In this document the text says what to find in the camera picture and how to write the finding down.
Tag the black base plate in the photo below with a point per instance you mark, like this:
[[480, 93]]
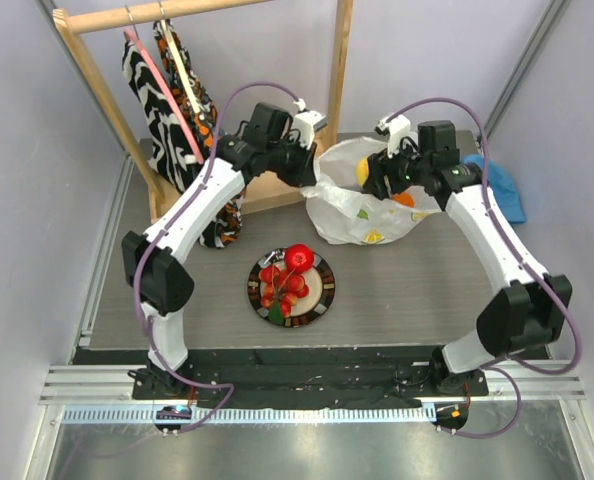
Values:
[[303, 377]]

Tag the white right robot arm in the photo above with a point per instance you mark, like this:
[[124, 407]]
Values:
[[525, 310]]

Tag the wooden clothes rack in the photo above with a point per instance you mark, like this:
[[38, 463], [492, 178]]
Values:
[[265, 193]]

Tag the fake red apple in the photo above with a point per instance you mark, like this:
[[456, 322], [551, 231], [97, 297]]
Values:
[[298, 258]]

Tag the perforated metal rail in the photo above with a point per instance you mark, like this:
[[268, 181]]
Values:
[[177, 414]]

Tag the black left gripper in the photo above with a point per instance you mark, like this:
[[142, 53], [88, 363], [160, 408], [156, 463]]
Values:
[[305, 174]]

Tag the fake yellow lemon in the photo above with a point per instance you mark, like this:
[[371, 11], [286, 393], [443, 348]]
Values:
[[362, 171]]

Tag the black white zebra garment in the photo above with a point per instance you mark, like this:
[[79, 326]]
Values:
[[172, 156]]

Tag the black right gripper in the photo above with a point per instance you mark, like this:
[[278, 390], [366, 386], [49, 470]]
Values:
[[375, 178]]

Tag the white plastic bag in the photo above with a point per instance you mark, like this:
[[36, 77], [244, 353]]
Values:
[[342, 214]]

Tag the fake orange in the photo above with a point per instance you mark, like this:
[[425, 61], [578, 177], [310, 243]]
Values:
[[404, 199]]

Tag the blue bucket hat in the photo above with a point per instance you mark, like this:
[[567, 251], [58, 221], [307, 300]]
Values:
[[506, 194]]

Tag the cream hanger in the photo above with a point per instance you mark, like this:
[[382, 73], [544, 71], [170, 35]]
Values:
[[182, 72]]

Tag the orange black patterned garment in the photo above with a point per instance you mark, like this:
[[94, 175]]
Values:
[[225, 228]]

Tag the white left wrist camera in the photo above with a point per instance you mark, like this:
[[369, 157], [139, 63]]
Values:
[[308, 123]]

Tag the pink hanger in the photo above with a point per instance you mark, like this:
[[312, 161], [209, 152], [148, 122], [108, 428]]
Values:
[[130, 36]]

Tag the patterned round plate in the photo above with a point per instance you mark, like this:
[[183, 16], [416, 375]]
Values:
[[319, 278]]

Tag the aluminium corner frame post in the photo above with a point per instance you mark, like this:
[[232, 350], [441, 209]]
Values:
[[552, 15]]

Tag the fake red cherry bunch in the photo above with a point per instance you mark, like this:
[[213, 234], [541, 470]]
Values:
[[281, 291]]

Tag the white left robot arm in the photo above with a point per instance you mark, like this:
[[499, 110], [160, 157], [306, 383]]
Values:
[[272, 140]]

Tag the left aluminium frame post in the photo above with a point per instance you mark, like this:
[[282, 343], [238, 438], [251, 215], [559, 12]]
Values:
[[46, 8]]

